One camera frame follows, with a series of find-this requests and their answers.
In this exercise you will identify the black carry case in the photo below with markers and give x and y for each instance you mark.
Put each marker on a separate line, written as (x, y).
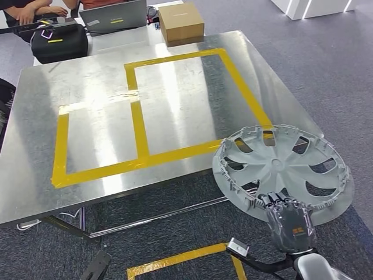
(58, 46)

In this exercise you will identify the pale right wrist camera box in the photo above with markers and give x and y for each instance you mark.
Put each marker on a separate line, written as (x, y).
(238, 247)

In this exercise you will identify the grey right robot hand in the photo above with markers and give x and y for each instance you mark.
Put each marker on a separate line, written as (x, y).
(291, 228)

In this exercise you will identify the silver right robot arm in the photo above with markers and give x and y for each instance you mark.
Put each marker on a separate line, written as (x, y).
(313, 270)

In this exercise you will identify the person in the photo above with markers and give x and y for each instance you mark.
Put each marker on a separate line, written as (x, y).
(99, 3)
(26, 11)

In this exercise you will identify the stainless steel workbench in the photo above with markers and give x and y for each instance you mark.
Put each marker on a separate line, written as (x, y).
(175, 116)

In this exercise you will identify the white desk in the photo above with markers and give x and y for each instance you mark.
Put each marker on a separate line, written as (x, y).
(128, 40)

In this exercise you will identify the white floor socket plate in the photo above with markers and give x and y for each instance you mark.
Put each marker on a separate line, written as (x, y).
(27, 225)

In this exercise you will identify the black router with antennas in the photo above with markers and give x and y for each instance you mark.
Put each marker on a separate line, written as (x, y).
(58, 26)

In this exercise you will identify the grey laptop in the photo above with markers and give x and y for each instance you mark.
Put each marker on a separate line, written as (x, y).
(114, 17)

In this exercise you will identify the grey plastic wheel hubcap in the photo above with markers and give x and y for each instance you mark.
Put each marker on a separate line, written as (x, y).
(276, 164)

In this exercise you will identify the brown cardboard box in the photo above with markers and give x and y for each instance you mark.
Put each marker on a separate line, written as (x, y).
(180, 23)

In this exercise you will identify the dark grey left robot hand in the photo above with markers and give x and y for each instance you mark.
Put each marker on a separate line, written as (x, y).
(96, 268)

